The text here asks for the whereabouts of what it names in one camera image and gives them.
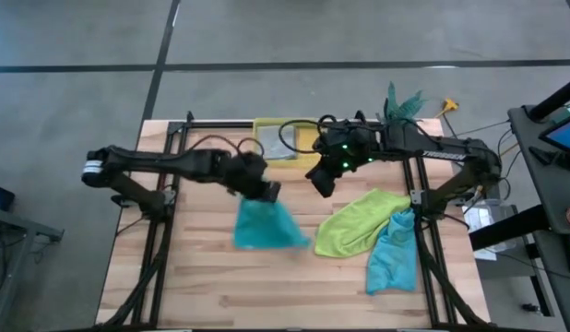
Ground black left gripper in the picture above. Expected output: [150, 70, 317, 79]
[228, 151, 282, 205]

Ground teal microfiber towel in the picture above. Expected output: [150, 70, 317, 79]
[232, 196, 313, 253]

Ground lime green microfiber towel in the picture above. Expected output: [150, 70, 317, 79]
[314, 186, 413, 259]

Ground sky blue microfiber towel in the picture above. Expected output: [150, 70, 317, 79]
[365, 207, 420, 297]

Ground yellow plastic bin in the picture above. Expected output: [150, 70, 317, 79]
[251, 116, 324, 170]

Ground snake plant in white pot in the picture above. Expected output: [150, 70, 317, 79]
[381, 81, 429, 125]

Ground clear plastic container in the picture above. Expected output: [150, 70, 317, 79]
[462, 198, 520, 262]

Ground black desk gadget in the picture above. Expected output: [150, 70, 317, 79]
[528, 145, 570, 171]

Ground dark grey side desk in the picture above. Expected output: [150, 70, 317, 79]
[469, 104, 570, 332]

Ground grey metal stand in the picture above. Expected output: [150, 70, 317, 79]
[0, 206, 65, 332]

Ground tablet with blue screen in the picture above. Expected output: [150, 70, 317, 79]
[538, 117, 570, 156]

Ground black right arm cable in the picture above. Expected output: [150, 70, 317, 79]
[279, 114, 341, 156]

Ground black aluminium table frame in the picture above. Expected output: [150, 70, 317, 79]
[94, 109, 494, 331]

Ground yellow cable plug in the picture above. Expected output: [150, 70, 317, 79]
[434, 97, 461, 119]

